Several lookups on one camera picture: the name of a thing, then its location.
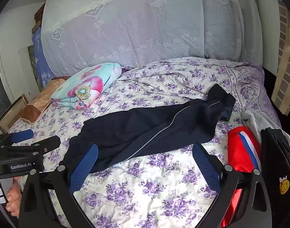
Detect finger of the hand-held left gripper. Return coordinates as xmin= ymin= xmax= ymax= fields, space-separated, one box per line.
xmin=2 ymin=135 xmax=61 ymax=158
xmin=0 ymin=130 xmax=33 ymax=148

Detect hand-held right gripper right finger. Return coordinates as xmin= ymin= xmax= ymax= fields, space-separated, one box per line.
xmin=192 ymin=143 xmax=272 ymax=228

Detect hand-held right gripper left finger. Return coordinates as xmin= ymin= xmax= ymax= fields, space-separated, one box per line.
xmin=18 ymin=144 xmax=99 ymax=228

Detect dark navy pants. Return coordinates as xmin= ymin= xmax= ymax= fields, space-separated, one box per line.
xmin=59 ymin=84 xmax=237 ymax=178

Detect person's left hand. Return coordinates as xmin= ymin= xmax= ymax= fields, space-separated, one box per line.
xmin=5 ymin=176 xmax=23 ymax=216

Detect framed picture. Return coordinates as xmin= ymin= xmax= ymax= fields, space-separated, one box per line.
xmin=0 ymin=94 xmax=29 ymax=133

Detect red striped garment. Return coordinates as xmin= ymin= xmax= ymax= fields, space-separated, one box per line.
xmin=221 ymin=126 xmax=262 ymax=228

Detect brown pillow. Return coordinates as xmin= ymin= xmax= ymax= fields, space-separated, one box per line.
xmin=21 ymin=77 xmax=67 ymax=124

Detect purple floral bed sheet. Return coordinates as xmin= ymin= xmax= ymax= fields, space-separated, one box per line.
xmin=7 ymin=57 xmax=282 ymax=228

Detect grey white garment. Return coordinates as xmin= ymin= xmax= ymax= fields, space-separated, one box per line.
xmin=241 ymin=109 xmax=290 ymax=145

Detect black garment with smiley patch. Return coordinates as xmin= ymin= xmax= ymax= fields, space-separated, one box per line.
xmin=260 ymin=127 xmax=290 ymax=228

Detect folded teal pink floral quilt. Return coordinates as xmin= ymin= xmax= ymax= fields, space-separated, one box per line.
xmin=51 ymin=62 xmax=123 ymax=110

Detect blue printed cloth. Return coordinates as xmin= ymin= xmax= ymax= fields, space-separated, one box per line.
xmin=31 ymin=26 xmax=56 ymax=92

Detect brown wooden box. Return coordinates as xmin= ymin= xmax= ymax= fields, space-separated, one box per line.
xmin=32 ymin=3 xmax=46 ymax=33

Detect lavender lace bedding cover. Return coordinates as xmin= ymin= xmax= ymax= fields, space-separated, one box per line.
xmin=40 ymin=0 xmax=264 ymax=76

